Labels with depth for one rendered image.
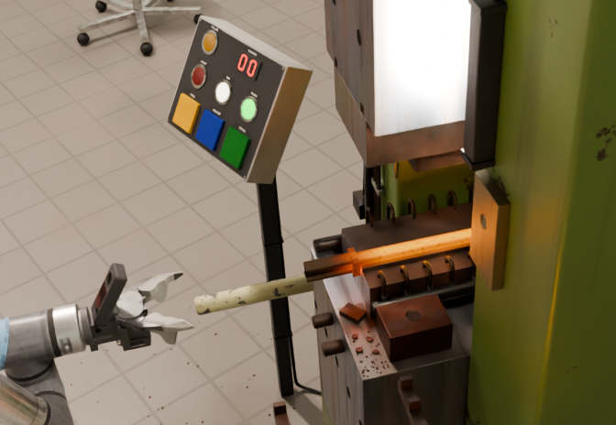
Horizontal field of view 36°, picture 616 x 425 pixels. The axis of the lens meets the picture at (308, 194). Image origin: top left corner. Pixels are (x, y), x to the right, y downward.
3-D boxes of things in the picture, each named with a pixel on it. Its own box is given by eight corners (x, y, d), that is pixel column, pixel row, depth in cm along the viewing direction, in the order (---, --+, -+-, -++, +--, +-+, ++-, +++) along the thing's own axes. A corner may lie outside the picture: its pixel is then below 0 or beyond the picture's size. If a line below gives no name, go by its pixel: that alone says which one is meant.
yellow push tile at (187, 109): (188, 133, 225) (197, 105, 222) (171, 121, 229) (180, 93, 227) (194, 134, 226) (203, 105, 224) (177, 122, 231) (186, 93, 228)
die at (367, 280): (370, 318, 182) (369, 285, 176) (342, 252, 197) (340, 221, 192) (572, 273, 188) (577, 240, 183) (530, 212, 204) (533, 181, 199)
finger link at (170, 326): (197, 343, 175) (154, 332, 178) (193, 321, 171) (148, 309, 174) (190, 355, 172) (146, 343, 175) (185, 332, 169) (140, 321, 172)
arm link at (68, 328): (51, 298, 175) (53, 333, 168) (78, 292, 176) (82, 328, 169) (62, 332, 181) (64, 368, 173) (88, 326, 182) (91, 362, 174)
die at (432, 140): (367, 168, 160) (365, 121, 154) (335, 108, 176) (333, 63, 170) (595, 124, 167) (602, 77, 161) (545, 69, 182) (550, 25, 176)
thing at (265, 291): (198, 321, 229) (195, 306, 226) (195, 307, 233) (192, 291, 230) (373, 284, 236) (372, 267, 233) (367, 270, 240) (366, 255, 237)
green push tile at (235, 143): (238, 169, 212) (248, 139, 210) (218, 155, 217) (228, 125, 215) (244, 170, 213) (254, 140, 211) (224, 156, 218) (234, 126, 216)
